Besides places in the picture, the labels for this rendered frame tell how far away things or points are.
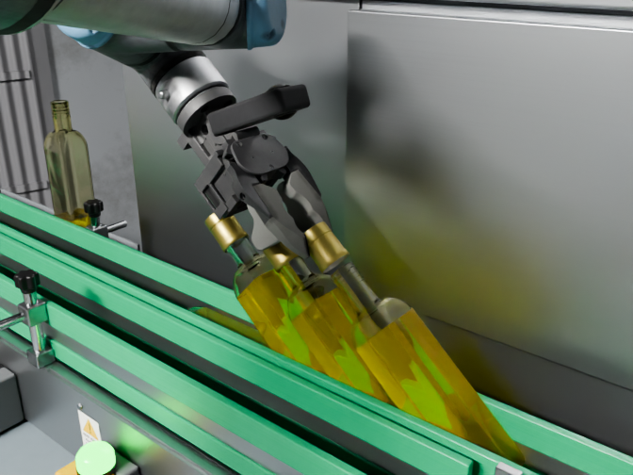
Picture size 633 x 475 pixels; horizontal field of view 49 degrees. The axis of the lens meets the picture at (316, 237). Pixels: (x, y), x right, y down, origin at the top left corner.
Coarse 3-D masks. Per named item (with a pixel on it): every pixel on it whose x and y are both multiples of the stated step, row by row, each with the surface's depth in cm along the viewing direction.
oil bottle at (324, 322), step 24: (312, 288) 74; (336, 288) 75; (288, 312) 76; (312, 312) 73; (336, 312) 73; (312, 336) 74; (336, 336) 72; (336, 360) 73; (360, 360) 72; (360, 384) 72
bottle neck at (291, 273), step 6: (294, 258) 76; (300, 258) 77; (288, 264) 76; (294, 264) 76; (300, 264) 76; (282, 270) 76; (288, 270) 76; (294, 270) 76; (300, 270) 76; (306, 270) 76; (288, 276) 76; (294, 276) 76; (300, 276) 76; (288, 282) 76; (294, 282) 76
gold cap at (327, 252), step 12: (312, 228) 72; (324, 228) 73; (312, 240) 72; (324, 240) 72; (336, 240) 73; (312, 252) 72; (324, 252) 72; (336, 252) 72; (348, 252) 73; (324, 264) 72; (336, 264) 75
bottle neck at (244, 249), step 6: (240, 240) 81; (246, 240) 81; (234, 246) 81; (240, 246) 81; (246, 246) 81; (252, 246) 82; (228, 252) 81; (234, 252) 81; (240, 252) 81; (246, 252) 81; (252, 252) 81; (234, 258) 81; (240, 258) 81; (246, 258) 80
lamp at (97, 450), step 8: (88, 448) 80; (96, 448) 80; (104, 448) 80; (112, 448) 81; (80, 456) 79; (88, 456) 79; (96, 456) 79; (104, 456) 79; (112, 456) 80; (80, 464) 79; (88, 464) 78; (96, 464) 78; (104, 464) 79; (112, 464) 80; (80, 472) 79; (88, 472) 78; (96, 472) 79; (104, 472) 79; (112, 472) 80
